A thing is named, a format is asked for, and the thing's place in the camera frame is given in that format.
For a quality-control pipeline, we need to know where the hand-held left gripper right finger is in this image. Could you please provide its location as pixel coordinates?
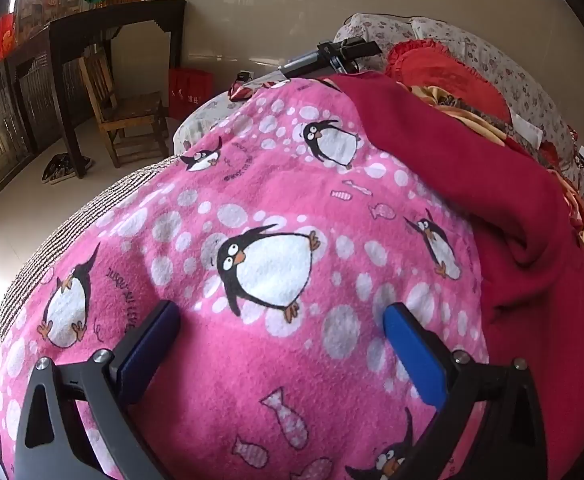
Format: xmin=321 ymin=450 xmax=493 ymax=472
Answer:
xmin=383 ymin=302 xmax=549 ymax=480

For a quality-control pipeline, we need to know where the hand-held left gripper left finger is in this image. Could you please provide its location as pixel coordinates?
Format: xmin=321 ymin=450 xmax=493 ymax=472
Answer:
xmin=14 ymin=300 xmax=181 ymax=480

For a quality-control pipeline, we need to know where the dark red garment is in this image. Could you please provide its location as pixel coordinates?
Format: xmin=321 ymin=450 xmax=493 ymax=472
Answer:
xmin=322 ymin=71 xmax=584 ymax=461

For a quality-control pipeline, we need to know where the striped woven mattress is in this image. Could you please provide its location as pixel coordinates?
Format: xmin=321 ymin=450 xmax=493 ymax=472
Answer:
xmin=0 ymin=157 xmax=183 ymax=346

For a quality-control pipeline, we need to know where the dark cloth shoe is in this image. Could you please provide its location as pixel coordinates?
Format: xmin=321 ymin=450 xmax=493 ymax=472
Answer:
xmin=42 ymin=157 xmax=77 ymax=185
xmin=56 ymin=154 xmax=95 ymax=176

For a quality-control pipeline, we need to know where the pink penguin print blanket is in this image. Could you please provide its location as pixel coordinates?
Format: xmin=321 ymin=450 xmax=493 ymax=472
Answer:
xmin=0 ymin=77 xmax=584 ymax=480

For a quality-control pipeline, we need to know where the floral bed sheet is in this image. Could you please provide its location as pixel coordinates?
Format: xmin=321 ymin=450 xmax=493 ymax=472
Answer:
xmin=172 ymin=72 xmax=283 ymax=153

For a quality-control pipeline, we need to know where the wooden chair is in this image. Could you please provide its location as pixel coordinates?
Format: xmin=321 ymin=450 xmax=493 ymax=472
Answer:
xmin=78 ymin=52 xmax=170 ymax=168

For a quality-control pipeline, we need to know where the white pillow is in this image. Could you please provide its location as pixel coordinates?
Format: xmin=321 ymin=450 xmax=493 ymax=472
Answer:
xmin=511 ymin=114 xmax=545 ymax=150

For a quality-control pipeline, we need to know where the red and gold patterned blanket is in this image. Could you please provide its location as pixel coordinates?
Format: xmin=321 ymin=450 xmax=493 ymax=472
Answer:
xmin=409 ymin=84 xmax=584 ymax=251

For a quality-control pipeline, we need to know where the red plastic crate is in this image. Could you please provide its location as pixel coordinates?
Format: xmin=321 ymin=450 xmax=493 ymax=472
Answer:
xmin=168 ymin=66 xmax=215 ymax=121

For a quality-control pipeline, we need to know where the red shiny wrapper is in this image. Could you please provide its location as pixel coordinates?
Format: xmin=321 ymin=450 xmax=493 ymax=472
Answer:
xmin=229 ymin=80 xmax=260 ymax=103

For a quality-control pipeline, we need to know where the large red round cushion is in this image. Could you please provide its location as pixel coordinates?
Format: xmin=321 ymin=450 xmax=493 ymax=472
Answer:
xmin=384 ymin=40 xmax=515 ymax=126

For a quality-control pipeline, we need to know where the dark wooden table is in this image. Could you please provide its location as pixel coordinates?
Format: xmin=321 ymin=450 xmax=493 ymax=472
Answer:
xmin=4 ymin=0 xmax=187 ymax=181

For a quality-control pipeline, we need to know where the small red wall poster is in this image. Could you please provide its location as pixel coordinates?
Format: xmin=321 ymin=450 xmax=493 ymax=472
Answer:
xmin=0 ymin=12 xmax=17 ymax=61

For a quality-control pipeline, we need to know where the row of wall pictures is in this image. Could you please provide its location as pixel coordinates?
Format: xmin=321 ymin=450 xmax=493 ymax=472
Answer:
xmin=16 ymin=0 xmax=82 ymax=43

